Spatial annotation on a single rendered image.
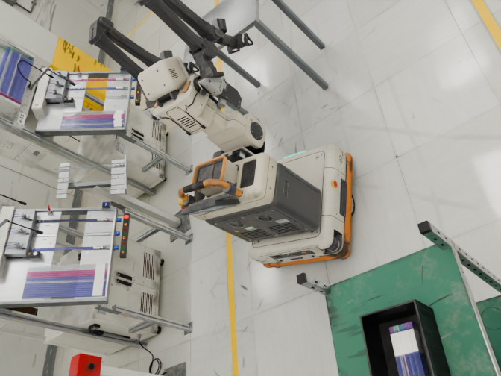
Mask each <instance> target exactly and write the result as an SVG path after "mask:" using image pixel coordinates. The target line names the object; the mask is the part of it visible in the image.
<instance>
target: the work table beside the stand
mask: <svg viewBox="0 0 501 376"><path fill-rule="evenodd" d="M272 2H273V3H275V5H276V6H278V8H279V9H281V11H282V12H284V14H285V15H287V17H288V18H290V20H291V21H293V23H294V24H296V26H297V27H299V29H300V30H302V32H303V33H304V34H305V35H307V37H308V38H310V40H311V41H313V43H314V44H316V46H317V47H319V49H320V50H322V49H323V48H325V44H324V43H323V42H322V41H321V40H320V39H319V38H318V37H317V36H316V35H315V34H314V33H313V32H312V31H311V30H310V29H309V27H308V26H307V25H306V24H305V23H304V22H303V21H302V20H301V19H300V18H299V17H298V16H297V15H296V14H295V13H294V12H293V11H292V10H291V9H290V8H289V7H288V6H287V5H286V4H285V3H284V2H283V0H272ZM217 18H219V19H220V18H222V19H225V21H226V26H227V33H225V34H228V35H230V36H233V37H234V36H236V35H237V34H243V33H245V32H246V31H248V30H249V29H251V28H252V27H253V26H254V27H256V28H257V29H258V30H259V31H260V32H261V33H262V34H263V35H265V36H266V37H267V38H268V39H269V40H270V41H271V42H272V43H273V44H275V46H276V47H278V49H279V50H281V51H282V52H283V53H284V54H285V55H286V56H287V57H288V58H289V59H290V60H292V61H293V62H294V63H295V64H296V65H297V66H298V67H299V68H300V69H302V70H303V71H304V72H305V73H306V74H307V75H308V76H309V77H310V78H311V79H312V80H313V81H314V82H315V83H316V84H317V85H319V86H320V87H321V88H322V89H323V90H325V89H326V88H328V83H327V82H326V81H325V80H324V79H323V78H322V77H321V76H320V75H318V74H317V73H316V72H315V71H314V70H313V69H312V68H311V67H310V66H309V65H308V64H307V63H305V62H304V61H303V60H302V59H301V58H300V57H299V56H298V55H297V54H296V53H295V52H294V51H292V50H291V49H290V48H289V47H288V46H287V45H286V44H285V43H284V42H283V41H282V40H281V39H280V38H279V37H278V36H277V35H276V34H275V33H274V32H273V31H272V30H271V29H270V28H269V27H267V26H266V25H265V24H264V23H263V22H262V21H261V20H260V19H259V0H223V2H221V3H220V4H218V5H217V6H216V7H214V8H213V9H212V10H211V11H210V12H209V13H207V14H206V15H205V16H203V17H202V19H203V20H205V21H207V22H208V23H210V24H211V25H212V21H214V20H215V19H217ZM215 45H216V46H217V48H218V55H217V57H218V58H220V59H221V60H222V61H224V62H225V63H226V64H227V65H228V66H230V67H231V68H232V69H234V70H235V71H236V72H238V73H239V74H240V75H241V76H242V77H243V78H245V79H246V80H247V81H249V82H250V83H251V84H253V85H254V86H255V87H256V88H258V87H260V82H259V81H258V80H257V79H255V78H254V77H253V76H252V75H250V74H249V73H248V72H246V71H245V70H244V69H243V68H242V67H241V66H239V65H238V64H237V63H236V62H234V61H233V60H232V59H230V58H229V57H228V56H227V55H226V54H225V53H224V52H222V51H221V49H222V48H223V47H225V46H223V45H220V44H218V43H215ZM189 62H193V63H194V64H195V66H197V64H196V62H195V61H194V59H193V57H192V55H191V54H190V53H189V47H188V46H187V44H186V45H185V51H184V57H183V63H188V66H187V68H188V70H189ZM226 105H227V106H229V107H230V108H232V109H233V110H234V111H239V112H240V113H241V114H242V115H243V116H244V115H245V114H247V113H249V112H247V111H246V110H245V109H244V108H242V107H240V109H238V108H237V107H235V106H234V105H232V104H231V103H230V102H228V101H227V103H226Z"/></svg>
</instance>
